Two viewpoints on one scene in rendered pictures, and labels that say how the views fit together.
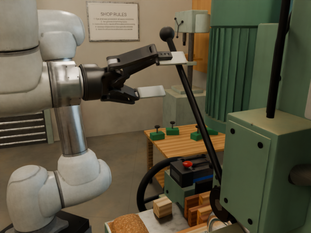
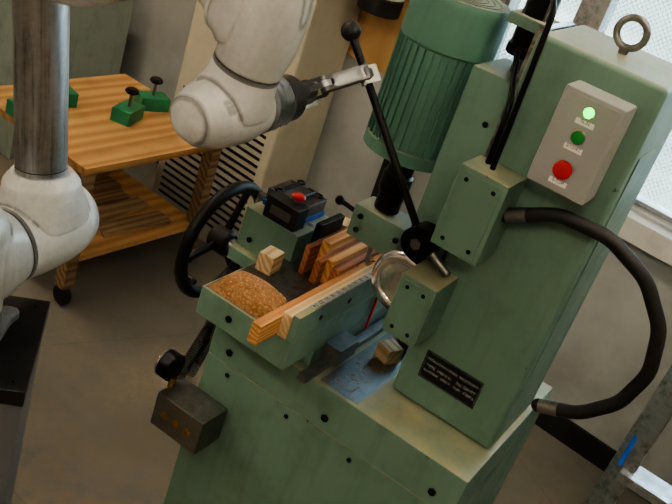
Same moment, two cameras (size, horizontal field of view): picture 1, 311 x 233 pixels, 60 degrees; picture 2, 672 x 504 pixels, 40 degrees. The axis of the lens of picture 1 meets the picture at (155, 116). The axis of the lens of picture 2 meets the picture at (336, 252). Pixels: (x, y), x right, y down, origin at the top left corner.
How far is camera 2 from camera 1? 1.18 m
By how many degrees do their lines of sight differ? 39
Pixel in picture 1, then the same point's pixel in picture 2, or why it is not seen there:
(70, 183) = (51, 232)
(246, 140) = (480, 188)
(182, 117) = not seen: hidden behind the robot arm
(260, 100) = (460, 139)
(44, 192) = (14, 249)
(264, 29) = (480, 74)
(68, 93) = (284, 120)
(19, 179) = not seen: outside the picture
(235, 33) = (444, 62)
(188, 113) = not seen: hidden behind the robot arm
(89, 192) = (74, 248)
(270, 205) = (488, 238)
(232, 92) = (424, 122)
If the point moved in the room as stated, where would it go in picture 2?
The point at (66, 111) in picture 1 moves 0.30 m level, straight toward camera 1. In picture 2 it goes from (56, 89) to (163, 164)
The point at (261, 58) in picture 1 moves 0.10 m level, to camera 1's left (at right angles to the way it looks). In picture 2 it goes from (470, 100) to (426, 96)
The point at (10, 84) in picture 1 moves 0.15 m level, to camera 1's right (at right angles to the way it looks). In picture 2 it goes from (260, 116) to (344, 120)
